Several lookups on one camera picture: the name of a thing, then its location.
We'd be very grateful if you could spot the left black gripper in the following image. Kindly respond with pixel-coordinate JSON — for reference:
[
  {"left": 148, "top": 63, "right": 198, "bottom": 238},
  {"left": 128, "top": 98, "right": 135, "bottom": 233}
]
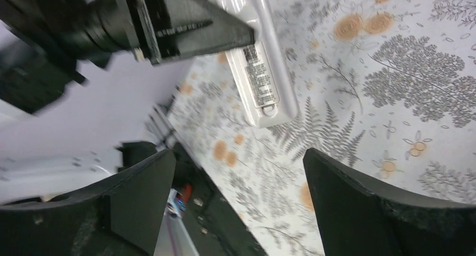
[{"left": 70, "top": 0, "right": 255, "bottom": 66}]

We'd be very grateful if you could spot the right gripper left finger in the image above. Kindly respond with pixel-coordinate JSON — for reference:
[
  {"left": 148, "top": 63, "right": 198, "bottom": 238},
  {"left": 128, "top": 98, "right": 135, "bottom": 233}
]
[{"left": 1, "top": 150, "right": 176, "bottom": 255}]

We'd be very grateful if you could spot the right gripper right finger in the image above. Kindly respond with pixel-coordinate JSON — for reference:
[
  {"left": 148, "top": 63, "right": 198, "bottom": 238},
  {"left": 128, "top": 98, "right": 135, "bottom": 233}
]
[{"left": 303, "top": 148, "right": 475, "bottom": 255}]

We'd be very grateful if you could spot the white remote control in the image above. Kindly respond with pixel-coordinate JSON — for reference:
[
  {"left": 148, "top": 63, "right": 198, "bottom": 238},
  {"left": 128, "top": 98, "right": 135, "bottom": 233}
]
[{"left": 209, "top": 0, "right": 299, "bottom": 128}]

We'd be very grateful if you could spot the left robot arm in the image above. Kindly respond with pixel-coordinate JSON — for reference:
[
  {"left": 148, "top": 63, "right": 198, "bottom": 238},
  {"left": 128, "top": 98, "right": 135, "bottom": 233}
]
[{"left": 1, "top": 0, "right": 255, "bottom": 114}]

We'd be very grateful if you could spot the floral table mat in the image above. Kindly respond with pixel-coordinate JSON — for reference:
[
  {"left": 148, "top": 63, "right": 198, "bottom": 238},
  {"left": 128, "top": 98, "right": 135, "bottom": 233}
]
[{"left": 168, "top": 0, "right": 475, "bottom": 255}]

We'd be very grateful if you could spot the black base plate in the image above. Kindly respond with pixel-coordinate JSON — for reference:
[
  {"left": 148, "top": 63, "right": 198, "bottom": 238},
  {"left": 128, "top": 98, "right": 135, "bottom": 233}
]
[{"left": 98, "top": 141, "right": 265, "bottom": 255}]

